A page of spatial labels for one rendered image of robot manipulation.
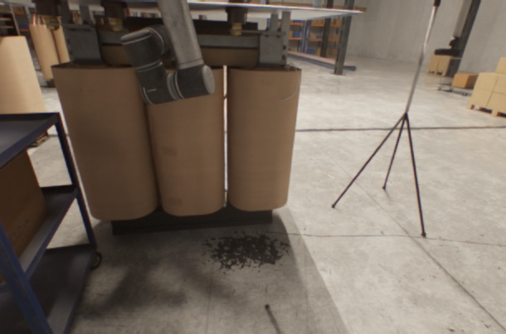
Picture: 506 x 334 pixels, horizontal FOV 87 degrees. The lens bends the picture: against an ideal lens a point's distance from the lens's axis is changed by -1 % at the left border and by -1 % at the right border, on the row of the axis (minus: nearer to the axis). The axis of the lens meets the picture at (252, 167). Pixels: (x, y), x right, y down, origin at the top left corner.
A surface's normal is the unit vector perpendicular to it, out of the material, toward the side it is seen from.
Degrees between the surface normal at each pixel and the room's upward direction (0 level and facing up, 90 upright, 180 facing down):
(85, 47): 90
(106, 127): 90
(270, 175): 90
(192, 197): 90
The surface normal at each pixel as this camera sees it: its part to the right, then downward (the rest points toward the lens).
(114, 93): 0.40, 0.42
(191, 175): 0.16, 0.44
